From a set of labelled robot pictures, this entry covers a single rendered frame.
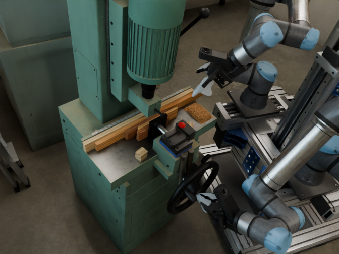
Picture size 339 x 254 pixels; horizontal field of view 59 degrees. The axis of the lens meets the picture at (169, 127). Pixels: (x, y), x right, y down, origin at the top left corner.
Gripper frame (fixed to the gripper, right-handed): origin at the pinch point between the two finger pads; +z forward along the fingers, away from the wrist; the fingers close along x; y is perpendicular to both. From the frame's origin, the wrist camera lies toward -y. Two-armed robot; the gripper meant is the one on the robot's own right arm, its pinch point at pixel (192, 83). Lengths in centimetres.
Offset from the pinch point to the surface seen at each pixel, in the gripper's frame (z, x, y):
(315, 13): -10, 303, 164
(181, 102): 20.8, 13.9, 11.3
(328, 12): -23, 291, 168
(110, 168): 35.7, -28.3, -4.5
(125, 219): 65, -29, 24
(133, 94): 21.8, -1.3, -12.1
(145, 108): 19.6, -6.3, -6.1
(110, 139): 34.9, -16.9, -9.3
